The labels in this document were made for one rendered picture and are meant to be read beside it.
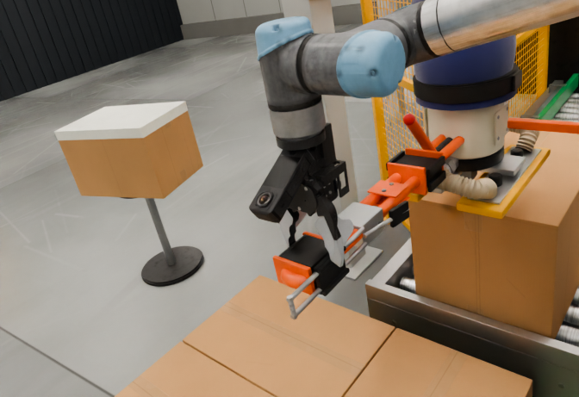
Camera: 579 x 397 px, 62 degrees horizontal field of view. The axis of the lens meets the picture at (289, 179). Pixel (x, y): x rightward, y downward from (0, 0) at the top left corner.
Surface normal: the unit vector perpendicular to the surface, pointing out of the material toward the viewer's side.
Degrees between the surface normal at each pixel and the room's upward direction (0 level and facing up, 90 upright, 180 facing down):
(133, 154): 90
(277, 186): 29
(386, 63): 90
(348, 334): 0
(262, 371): 0
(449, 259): 90
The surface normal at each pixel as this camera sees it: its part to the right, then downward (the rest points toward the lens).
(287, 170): -0.49, -0.58
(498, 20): -0.48, 0.72
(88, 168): -0.38, 0.46
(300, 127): 0.07, 0.41
